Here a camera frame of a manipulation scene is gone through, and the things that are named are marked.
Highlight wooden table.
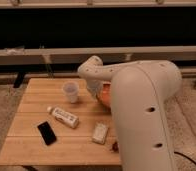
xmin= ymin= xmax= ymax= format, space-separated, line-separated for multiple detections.
xmin=0 ymin=78 xmax=120 ymax=166

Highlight black cable on floor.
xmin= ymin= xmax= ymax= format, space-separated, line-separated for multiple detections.
xmin=173 ymin=150 xmax=196 ymax=171

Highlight orange ceramic bowl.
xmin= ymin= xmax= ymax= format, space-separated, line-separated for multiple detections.
xmin=97 ymin=84 xmax=110 ymax=108

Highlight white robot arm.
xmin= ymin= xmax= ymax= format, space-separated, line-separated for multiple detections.
xmin=78 ymin=56 xmax=182 ymax=171

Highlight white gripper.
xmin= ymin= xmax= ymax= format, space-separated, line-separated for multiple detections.
xmin=86 ymin=80 xmax=103 ymax=97

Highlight translucent plastic cup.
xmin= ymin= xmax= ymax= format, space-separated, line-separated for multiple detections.
xmin=62 ymin=82 xmax=79 ymax=103

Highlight black smartphone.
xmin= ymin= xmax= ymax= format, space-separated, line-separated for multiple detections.
xmin=37 ymin=122 xmax=57 ymax=145

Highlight white plastic bottle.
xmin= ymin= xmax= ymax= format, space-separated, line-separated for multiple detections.
xmin=47 ymin=106 xmax=79 ymax=129

